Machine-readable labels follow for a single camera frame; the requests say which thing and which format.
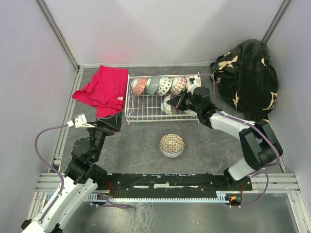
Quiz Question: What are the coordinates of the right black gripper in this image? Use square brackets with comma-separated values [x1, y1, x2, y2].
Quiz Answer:
[166, 88, 201, 114]

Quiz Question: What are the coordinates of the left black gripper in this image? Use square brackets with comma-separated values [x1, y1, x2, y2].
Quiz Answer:
[83, 111, 123, 160]

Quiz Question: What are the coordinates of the red lattice pattern bowl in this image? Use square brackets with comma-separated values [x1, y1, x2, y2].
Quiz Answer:
[171, 76, 187, 96]

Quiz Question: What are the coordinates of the red geometric pattern bowl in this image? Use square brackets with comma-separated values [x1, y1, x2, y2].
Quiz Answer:
[161, 95, 177, 115]

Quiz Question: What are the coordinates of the black diamond pattern bowl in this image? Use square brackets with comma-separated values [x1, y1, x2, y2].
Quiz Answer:
[157, 77, 173, 96]

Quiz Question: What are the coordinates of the blue triangle pattern bowl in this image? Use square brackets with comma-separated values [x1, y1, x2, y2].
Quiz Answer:
[145, 77, 160, 96]

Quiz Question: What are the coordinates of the dark scalloped floral bowl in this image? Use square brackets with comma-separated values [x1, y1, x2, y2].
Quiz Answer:
[131, 77, 147, 96]

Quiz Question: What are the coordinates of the cream scalloped bowl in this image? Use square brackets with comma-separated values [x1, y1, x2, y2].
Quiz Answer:
[184, 109, 197, 117]

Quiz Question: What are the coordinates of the orange flower leaf bowl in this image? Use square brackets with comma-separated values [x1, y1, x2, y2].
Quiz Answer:
[185, 76, 195, 90]

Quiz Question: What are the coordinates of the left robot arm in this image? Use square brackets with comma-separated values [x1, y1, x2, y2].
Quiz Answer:
[21, 112, 122, 233]

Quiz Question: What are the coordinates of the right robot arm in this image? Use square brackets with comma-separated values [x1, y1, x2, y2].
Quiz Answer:
[167, 87, 283, 190]

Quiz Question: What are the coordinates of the red folded cloth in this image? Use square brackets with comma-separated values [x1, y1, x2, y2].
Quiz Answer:
[72, 66, 128, 118]

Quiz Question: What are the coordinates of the black floral plush blanket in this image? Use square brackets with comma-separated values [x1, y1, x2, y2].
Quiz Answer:
[210, 39, 279, 121]

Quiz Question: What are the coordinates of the brown square pattern bowl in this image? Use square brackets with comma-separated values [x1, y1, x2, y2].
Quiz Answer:
[159, 134, 185, 158]

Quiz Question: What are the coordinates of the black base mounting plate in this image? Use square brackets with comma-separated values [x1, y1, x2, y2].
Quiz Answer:
[97, 173, 253, 200]

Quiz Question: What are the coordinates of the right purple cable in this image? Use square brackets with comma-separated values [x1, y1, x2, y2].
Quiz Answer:
[198, 73, 219, 110]

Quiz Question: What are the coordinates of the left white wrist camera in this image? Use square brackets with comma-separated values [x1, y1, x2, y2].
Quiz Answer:
[72, 114, 95, 128]

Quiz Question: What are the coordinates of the white wire dish rack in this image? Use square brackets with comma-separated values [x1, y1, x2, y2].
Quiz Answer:
[125, 73, 200, 124]

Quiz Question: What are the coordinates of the slotted cable duct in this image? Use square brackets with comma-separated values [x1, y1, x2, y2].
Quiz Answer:
[47, 191, 242, 202]

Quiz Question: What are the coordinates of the aluminium frame rail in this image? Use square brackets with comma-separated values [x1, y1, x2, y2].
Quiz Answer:
[35, 173, 300, 193]

